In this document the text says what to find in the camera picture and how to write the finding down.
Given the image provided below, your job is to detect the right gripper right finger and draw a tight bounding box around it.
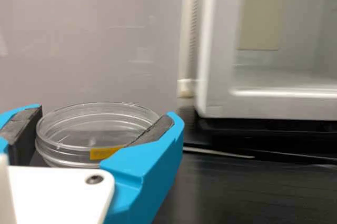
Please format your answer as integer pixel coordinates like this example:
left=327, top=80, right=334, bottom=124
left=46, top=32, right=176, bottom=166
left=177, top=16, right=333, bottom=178
left=100, top=111, right=185, bottom=224

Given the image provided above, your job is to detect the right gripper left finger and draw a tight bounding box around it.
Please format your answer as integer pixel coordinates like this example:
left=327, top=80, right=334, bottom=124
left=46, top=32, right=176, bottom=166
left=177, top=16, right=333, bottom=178
left=0, top=103, right=43, bottom=167

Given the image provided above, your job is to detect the white incubator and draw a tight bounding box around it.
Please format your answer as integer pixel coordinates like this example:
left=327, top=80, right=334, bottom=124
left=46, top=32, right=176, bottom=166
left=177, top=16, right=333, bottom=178
left=177, top=0, right=337, bottom=120

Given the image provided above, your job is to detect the petri dish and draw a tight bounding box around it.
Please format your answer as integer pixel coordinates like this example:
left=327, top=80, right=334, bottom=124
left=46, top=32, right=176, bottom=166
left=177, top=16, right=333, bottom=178
left=35, top=102, right=162, bottom=170

